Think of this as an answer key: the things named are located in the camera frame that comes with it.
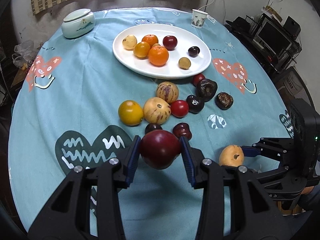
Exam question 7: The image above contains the pale peach fruit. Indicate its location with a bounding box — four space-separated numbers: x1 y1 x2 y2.
219 145 245 167

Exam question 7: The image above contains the dark cherry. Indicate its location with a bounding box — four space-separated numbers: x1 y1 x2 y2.
145 123 163 134
188 46 200 57
185 95 204 114
172 122 192 140

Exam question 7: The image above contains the dark red plum back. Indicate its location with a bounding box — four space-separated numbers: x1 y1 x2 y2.
138 129 181 170

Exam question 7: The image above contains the yellow small citrus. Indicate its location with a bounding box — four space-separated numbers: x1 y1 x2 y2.
118 100 144 126

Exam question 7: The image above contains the red cherry tomato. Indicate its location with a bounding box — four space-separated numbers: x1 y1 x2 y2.
170 100 189 118

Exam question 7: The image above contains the dark brown water chestnut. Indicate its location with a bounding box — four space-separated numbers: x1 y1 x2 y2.
215 92 234 110

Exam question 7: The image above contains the large dark mangosteen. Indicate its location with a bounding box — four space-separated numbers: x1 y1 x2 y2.
196 79 217 102

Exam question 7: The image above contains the small tan longan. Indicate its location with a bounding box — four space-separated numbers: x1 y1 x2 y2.
178 57 191 70

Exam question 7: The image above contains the orange mandarin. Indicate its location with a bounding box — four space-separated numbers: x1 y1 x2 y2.
148 46 169 67
142 34 158 47

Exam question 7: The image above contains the yellow orange citrus fruit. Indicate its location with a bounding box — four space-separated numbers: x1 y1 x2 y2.
133 42 151 59

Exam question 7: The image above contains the large red plum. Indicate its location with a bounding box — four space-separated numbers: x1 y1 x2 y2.
163 35 177 50

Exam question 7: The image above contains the pale yellow round fruit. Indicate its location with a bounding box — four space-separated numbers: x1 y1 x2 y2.
122 35 137 50

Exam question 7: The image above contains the light blue patterned tablecloth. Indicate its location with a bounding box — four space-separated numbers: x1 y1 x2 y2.
9 8 289 229

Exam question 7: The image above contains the striped pepino melon front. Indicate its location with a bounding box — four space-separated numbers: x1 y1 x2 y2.
143 97 171 125

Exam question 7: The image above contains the striped pepino melon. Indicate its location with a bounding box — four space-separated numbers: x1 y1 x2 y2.
143 97 171 125
156 81 179 104

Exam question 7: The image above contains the striped pepino melon back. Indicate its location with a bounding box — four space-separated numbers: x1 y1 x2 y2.
156 81 179 104

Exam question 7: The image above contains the small red tomato by plate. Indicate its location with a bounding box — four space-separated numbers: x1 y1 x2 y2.
192 74 206 87

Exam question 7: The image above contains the black monitor on shelf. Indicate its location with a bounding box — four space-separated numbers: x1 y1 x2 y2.
254 20 292 55

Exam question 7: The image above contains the clear plastic bag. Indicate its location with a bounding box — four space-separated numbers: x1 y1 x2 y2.
12 40 38 70

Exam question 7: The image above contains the printed paper cup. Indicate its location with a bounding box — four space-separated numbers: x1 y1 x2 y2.
191 9 208 28

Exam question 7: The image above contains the celadon lidded ceramic jar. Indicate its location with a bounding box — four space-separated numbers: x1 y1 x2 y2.
61 8 96 39

